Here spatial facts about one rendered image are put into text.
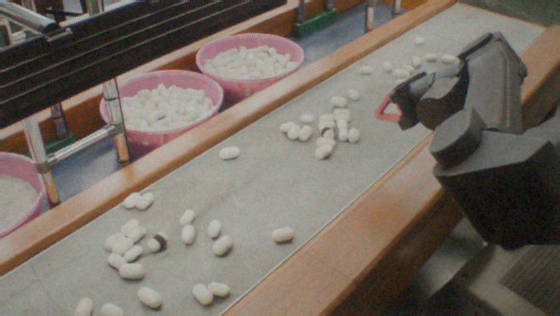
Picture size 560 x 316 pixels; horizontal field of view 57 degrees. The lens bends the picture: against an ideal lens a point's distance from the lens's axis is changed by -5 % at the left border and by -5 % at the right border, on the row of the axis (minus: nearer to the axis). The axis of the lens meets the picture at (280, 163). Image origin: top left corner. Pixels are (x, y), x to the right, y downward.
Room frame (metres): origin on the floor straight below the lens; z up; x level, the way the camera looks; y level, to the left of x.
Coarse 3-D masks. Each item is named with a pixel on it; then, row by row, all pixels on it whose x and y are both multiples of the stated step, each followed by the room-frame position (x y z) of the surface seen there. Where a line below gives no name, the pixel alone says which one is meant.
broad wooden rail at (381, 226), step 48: (528, 48) 1.32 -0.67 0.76; (528, 96) 1.05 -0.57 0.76; (384, 192) 0.71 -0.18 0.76; (432, 192) 0.71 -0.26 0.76; (336, 240) 0.59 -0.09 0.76; (384, 240) 0.59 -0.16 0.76; (432, 240) 0.72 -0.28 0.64; (288, 288) 0.50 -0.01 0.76; (336, 288) 0.50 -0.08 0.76; (384, 288) 0.58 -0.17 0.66
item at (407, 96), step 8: (424, 72) 0.82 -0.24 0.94; (416, 80) 0.77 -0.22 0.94; (424, 80) 0.75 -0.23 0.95; (432, 80) 0.74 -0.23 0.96; (400, 88) 0.76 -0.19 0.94; (408, 88) 0.77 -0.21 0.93; (416, 88) 0.75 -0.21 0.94; (424, 88) 0.74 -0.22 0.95; (392, 96) 0.75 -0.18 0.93; (400, 96) 0.75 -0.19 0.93; (408, 96) 0.76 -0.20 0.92; (416, 96) 0.74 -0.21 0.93; (400, 104) 0.74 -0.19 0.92; (408, 104) 0.75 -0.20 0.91; (416, 104) 0.74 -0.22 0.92; (408, 112) 0.73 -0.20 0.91; (408, 120) 0.72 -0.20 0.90; (416, 120) 0.73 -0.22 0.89; (408, 128) 0.73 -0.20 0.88
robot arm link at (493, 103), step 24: (480, 48) 0.69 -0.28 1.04; (504, 48) 0.64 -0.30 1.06; (480, 72) 0.60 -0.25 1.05; (504, 72) 0.56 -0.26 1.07; (480, 96) 0.51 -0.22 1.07; (504, 96) 0.48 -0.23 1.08; (456, 120) 0.39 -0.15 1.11; (480, 120) 0.39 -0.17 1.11; (504, 120) 0.42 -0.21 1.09; (432, 144) 0.37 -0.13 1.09; (456, 144) 0.34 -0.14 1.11
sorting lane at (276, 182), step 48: (384, 48) 1.34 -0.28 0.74; (432, 48) 1.35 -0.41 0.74; (336, 96) 1.08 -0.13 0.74; (384, 96) 1.08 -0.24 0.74; (240, 144) 0.89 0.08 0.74; (288, 144) 0.89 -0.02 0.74; (336, 144) 0.89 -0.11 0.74; (384, 144) 0.89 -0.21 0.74; (144, 192) 0.74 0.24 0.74; (192, 192) 0.74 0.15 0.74; (240, 192) 0.74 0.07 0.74; (288, 192) 0.74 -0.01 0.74; (336, 192) 0.74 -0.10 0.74; (96, 240) 0.62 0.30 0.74; (144, 240) 0.62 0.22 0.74; (240, 240) 0.62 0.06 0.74; (288, 240) 0.62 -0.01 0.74; (0, 288) 0.51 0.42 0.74; (48, 288) 0.51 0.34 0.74; (96, 288) 0.52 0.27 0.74; (240, 288) 0.52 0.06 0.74
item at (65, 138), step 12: (24, 0) 0.94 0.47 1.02; (36, 12) 0.96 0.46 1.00; (12, 36) 0.92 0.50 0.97; (24, 36) 0.93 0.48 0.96; (60, 108) 0.96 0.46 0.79; (60, 120) 0.95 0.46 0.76; (60, 132) 0.94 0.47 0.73; (48, 144) 0.93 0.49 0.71; (60, 144) 0.93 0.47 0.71; (0, 168) 0.83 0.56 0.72
